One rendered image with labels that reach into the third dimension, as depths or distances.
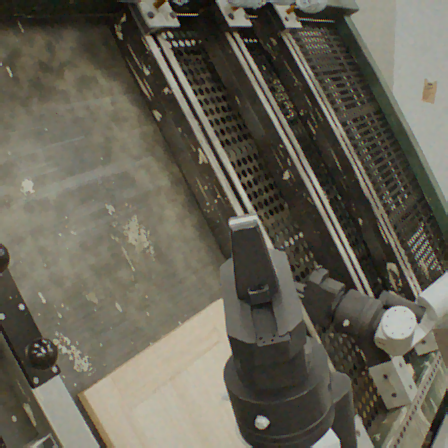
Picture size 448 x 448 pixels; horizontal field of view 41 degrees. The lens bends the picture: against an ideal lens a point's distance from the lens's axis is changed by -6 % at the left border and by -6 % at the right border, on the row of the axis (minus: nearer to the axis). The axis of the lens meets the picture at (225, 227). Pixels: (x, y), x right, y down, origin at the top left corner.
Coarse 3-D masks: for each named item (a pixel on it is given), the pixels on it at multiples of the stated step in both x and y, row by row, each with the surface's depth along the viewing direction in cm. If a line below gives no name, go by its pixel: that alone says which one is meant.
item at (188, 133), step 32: (160, 0) 115; (128, 32) 118; (160, 32) 120; (128, 64) 120; (160, 64) 117; (160, 96) 118; (192, 96) 121; (160, 128) 120; (192, 128) 117; (192, 160) 119; (224, 160) 120; (192, 192) 121; (224, 192) 117; (224, 224) 119
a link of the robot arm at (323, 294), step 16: (320, 272) 120; (320, 288) 119; (336, 288) 119; (304, 304) 122; (320, 304) 120; (336, 304) 119; (352, 304) 116; (320, 320) 121; (336, 320) 117; (352, 320) 115
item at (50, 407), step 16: (0, 336) 74; (0, 352) 75; (16, 368) 74; (16, 384) 75; (48, 384) 76; (32, 400) 75; (48, 400) 75; (64, 400) 77; (32, 416) 76; (48, 416) 74; (64, 416) 76; (80, 416) 78; (48, 432) 75; (64, 432) 75; (80, 432) 77
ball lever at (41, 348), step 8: (32, 344) 65; (40, 344) 65; (48, 344) 65; (32, 352) 64; (40, 352) 64; (48, 352) 64; (56, 352) 65; (32, 360) 64; (40, 360) 64; (48, 360) 64; (56, 360) 65; (40, 368) 65; (48, 368) 65
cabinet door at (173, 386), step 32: (192, 320) 105; (224, 320) 111; (160, 352) 96; (192, 352) 102; (224, 352) 108; (96, 384) 85; (128, 384) 89; (160, 384) 94; (192, 384) 99; (224, 384) 105; (96, 416) 83; (128, 416) 86; (160, 416) 91; (192, 416) 96; (224, 416) 102
